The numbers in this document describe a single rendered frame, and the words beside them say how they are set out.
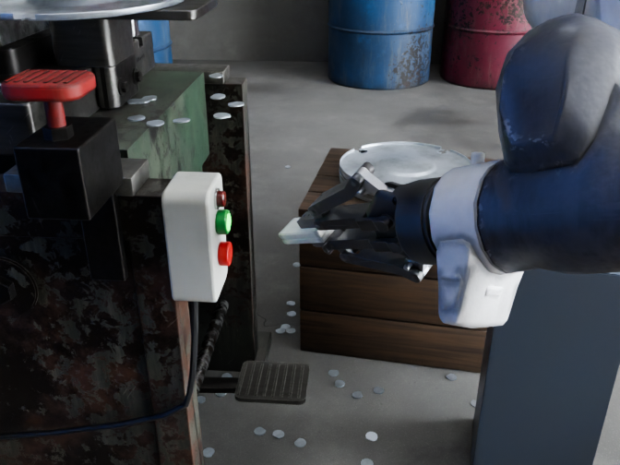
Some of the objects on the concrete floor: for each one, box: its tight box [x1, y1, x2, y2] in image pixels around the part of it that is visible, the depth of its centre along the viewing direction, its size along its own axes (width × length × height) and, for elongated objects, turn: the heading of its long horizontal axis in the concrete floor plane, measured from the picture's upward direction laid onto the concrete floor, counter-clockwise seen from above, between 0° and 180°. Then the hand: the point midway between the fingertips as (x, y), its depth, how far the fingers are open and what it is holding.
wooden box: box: [298, 148, 495, 373], centre depth 151 cm, size 40×38×35 cm
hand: (308, 230), depth 70 cm, fingers closed
